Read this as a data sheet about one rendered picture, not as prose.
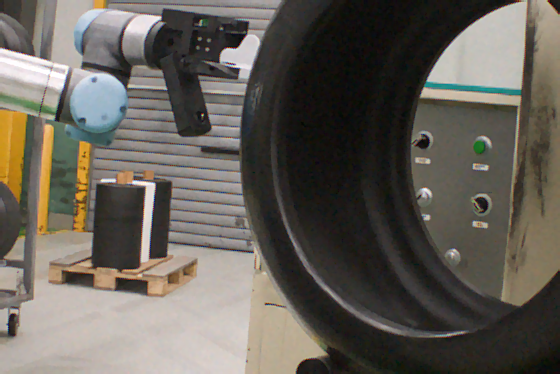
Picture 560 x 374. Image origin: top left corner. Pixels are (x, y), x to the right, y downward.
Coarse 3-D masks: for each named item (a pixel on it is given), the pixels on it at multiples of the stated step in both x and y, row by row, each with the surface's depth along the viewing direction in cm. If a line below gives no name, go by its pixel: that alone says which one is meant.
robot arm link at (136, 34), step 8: (144, 16) 162; (152, 16) 162; (136, 24) 161; (144, 24) 160; (152, 24) 160; (128, 32) 161; (136, 32) 160; (144, 32) 159; (128, 40) 161; (136, 40) 160; (144, 40) 159; (128, 48) 161; (136, 48) 160; (144, 48) 159; (128, 56) 162; (136, 56) 160; (144, 56) 160; (136, 64) 162; (144, 64) 161
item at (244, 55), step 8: (248, 40) 150; (256, 40) 150; (240, 48) 151; (248, 48) 150; (256, 48) 150; (224, 56) 152; (232, 56) 152; (240, 56) 151; (248, 56) 150; (224, 64) 152; (240, 64) 151; (248, 64) 150; (240, 72) 150; (248, 72) 150
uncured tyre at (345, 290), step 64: (320, 0) 132; (384, 0) 152; (448, 0) 153; (512, 0) 149; (256, 64) 138; (320, 64) 151; (384, 64) 158; (256, 128) 137; (320, 128) 155; (384, 128) 159; (256, 192) 137; (320, 192) 154; (384, 192) 159; (320, 256) 149; (384, 256) 157; (320, 320) 132; (384, 320) 128; (448, 320) 152; (512, 320) 117
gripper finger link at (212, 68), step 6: (192, 66) 153; (198, 66) 152; (204, 66) 151; (210, 66) 151; (216, 66) 151; (222, 66) 151; (228, 66) 151; (198, 72) 152; (204, 72) 151; (210, 72) 151; (216, 72) 151; (222, 72) 151; (228, 72) 151; (234, 72) 150; (234, 78) 150
